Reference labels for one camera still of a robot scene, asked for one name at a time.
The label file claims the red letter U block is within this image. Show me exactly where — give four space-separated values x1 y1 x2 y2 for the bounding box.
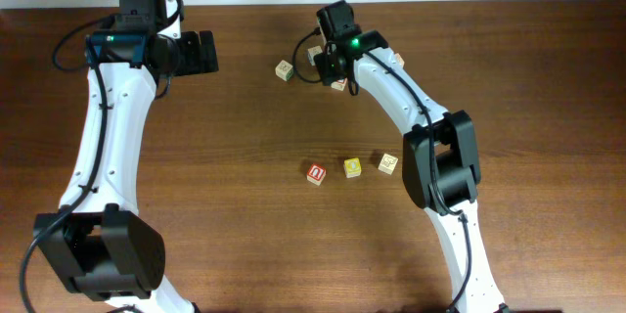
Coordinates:
306 163 327 186

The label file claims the natural block brown picture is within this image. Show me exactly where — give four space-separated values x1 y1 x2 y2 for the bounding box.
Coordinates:
378 154 398 175

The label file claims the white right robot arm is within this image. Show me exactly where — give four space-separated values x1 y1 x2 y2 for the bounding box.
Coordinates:
314 29 510 312

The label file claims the natural block green print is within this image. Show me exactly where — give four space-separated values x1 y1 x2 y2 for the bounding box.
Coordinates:
275 60 294 81

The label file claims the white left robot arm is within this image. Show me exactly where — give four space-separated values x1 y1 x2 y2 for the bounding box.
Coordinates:
31 0 218 312

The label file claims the yellow wooden block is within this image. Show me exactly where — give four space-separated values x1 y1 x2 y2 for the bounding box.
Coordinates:
343 157 362 178

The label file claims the natural block grey print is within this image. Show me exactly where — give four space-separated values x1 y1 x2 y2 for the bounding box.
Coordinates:
307 46 323 66

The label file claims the red letter A block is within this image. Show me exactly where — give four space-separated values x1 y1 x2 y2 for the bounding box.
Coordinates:
331 78 347 91

